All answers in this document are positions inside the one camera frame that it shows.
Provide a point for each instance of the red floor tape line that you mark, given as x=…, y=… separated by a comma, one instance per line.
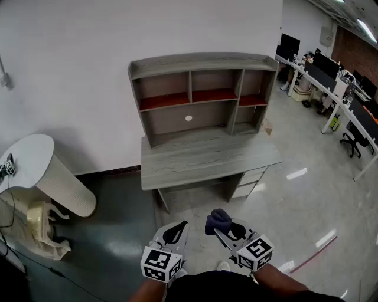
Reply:
x=313, y=256

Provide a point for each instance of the ceiling light panel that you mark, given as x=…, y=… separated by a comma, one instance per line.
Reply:
x=366, y=29

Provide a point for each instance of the black office chair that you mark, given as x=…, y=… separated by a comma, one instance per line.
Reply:
x=354, y=138

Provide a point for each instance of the cream wrapped furniture piece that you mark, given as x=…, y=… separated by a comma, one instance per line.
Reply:
x=38, y=230

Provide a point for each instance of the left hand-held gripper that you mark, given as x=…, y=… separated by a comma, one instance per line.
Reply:
x=159, y=262

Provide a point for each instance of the person's black clothing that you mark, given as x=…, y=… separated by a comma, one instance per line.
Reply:
x=212, y=287

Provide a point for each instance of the person's left forearm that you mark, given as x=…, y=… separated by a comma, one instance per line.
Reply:
x=147, y=292

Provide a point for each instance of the yellow-green storage bin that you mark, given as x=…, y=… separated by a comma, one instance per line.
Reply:
x=336, y=122

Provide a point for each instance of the gray wooden shelf unit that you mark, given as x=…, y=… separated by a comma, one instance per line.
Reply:
x=206, y=63

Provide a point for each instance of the white round table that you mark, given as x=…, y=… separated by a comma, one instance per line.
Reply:
x=29, y=159

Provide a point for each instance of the spare hand-held gripper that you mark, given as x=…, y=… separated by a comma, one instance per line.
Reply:
x=9, y=168

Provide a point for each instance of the person's white left shoe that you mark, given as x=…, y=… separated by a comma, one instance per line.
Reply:
x=182, y=272

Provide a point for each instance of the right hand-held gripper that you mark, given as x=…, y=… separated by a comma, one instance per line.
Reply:
x=255, y=250

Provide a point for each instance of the person's right forearm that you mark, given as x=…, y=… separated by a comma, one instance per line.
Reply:
x=277, y=280

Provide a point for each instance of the beige storage box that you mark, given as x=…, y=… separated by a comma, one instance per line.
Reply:
x=301, y=91

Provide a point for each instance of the grey cabinet drawer front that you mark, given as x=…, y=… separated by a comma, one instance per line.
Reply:
x=244, y=191
x=256, y=171
x=251, y=179

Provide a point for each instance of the brown cardboard box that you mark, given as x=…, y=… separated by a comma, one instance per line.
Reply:
x=268, y=127

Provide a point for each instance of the black computer monitor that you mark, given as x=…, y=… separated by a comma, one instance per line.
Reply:
x=290, y=45
x=325, y=65

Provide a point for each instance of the grey wall electrical box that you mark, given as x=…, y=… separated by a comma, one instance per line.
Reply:
x=327, y=35

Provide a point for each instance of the dark blue wiping cloth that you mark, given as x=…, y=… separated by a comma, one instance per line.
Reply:
x=217, y=221

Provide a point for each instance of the person's white shoe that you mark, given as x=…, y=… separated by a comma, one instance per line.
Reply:
x=224, y=265
x=182, y=272

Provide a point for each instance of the person's white right shoe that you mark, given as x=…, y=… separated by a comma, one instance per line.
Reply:
x=224, y=265

